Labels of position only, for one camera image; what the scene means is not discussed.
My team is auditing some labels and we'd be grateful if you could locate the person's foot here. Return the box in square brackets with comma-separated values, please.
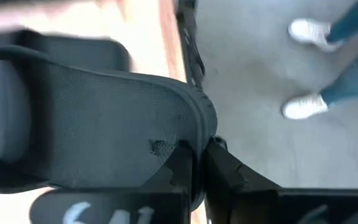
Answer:
[281, 93, 329, 121]
[287, 17, 343, 52]

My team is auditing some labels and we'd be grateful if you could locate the black rubber slide sandal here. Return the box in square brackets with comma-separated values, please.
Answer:
[0, 27, 219, 212]

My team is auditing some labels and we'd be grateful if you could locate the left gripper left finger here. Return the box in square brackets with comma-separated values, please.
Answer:
[29, 139, 196, 224]

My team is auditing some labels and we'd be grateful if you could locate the person's leg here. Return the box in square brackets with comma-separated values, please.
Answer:
[320, 34, 358, 105]
[326, 0, 358, 43]

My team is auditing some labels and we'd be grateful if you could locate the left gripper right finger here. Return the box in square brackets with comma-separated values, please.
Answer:
[202, 136, 358, 224]

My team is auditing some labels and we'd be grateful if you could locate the black table frame rail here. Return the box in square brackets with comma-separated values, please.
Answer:
[174, 0, 206, 90]

